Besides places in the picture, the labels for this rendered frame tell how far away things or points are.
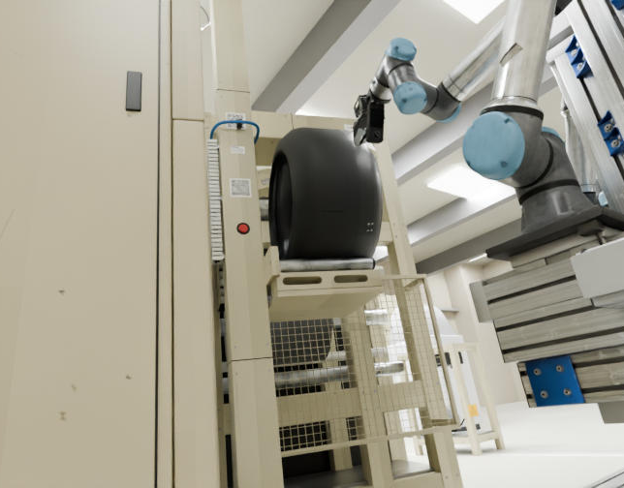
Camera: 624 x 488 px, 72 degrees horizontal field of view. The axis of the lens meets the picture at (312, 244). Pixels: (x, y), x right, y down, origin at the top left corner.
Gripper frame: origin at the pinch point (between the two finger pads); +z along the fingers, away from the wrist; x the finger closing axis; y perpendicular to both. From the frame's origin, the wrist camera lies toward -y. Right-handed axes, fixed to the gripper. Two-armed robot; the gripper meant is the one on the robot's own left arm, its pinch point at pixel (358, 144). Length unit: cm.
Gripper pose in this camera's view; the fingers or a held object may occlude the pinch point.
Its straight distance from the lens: 141.4
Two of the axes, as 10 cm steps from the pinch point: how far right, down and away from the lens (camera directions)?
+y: -1.5, -8.8, 4.6
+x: -9.6, 0.1, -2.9
